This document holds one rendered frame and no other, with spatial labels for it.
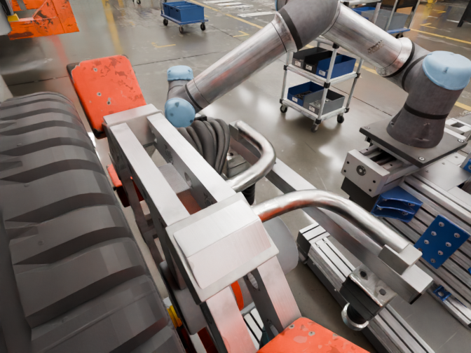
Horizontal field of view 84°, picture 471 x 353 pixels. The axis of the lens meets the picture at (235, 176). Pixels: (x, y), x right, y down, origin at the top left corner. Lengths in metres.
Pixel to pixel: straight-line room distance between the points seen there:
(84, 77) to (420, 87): 0.81
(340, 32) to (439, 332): 1.09
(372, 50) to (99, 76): 0.73
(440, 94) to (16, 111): 0.88
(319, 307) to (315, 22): 1.18
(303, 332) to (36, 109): 0.25
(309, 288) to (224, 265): 1.27
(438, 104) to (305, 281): 0.97
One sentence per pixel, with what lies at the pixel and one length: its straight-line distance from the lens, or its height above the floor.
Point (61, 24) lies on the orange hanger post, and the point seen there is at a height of 0.61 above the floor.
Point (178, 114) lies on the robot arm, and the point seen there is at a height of 0.96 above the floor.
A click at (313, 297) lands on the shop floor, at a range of 1.43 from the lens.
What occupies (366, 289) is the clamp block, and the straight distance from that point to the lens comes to 0.39.
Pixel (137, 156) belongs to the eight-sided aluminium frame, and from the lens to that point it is 0.26.
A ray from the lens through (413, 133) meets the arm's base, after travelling 0.94.
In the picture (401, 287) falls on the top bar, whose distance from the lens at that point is 0.39.
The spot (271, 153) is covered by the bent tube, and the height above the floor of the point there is 1.01.
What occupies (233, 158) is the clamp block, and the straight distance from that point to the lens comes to 0.53.
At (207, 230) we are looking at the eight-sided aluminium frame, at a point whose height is 1.12.
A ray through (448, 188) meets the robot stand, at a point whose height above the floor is 0.73.
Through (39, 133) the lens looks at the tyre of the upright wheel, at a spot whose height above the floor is 1.18.
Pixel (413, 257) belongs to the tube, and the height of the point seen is 1.00.
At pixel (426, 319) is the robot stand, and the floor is 0.21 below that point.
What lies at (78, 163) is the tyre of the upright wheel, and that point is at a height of 1.17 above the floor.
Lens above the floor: 1.27
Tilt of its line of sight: 42 degrees down
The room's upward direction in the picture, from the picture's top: straight up
